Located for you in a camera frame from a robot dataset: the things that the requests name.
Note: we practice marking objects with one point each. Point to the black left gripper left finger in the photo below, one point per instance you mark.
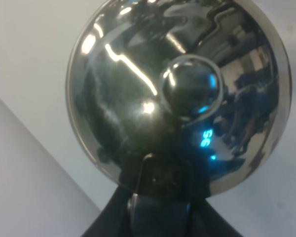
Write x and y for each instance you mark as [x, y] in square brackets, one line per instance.
[114, 220]

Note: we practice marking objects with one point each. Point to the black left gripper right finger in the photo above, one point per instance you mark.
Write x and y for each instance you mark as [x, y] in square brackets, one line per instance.
[204, 220]

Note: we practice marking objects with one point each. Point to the stainless steel teapot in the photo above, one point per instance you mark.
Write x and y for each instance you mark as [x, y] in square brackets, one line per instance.
[179, 99]

